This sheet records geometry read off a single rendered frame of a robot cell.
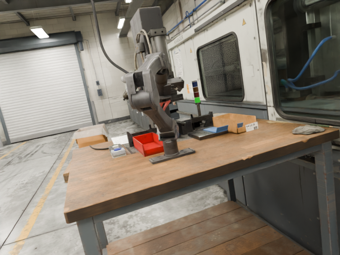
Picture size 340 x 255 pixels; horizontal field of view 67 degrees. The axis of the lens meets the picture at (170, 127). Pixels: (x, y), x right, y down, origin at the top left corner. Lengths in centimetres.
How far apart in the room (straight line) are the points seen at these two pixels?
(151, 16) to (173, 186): 103
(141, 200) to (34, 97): 1011
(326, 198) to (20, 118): 1044
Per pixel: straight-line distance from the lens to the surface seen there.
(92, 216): 87
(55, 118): 1076
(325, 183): 135
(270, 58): 158
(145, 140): 146
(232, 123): 137
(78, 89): 1062
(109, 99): 1066
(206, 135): 134
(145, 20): 159
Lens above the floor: 122
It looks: 10 degrees down
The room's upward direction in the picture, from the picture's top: 10 degrees counter-clockwise
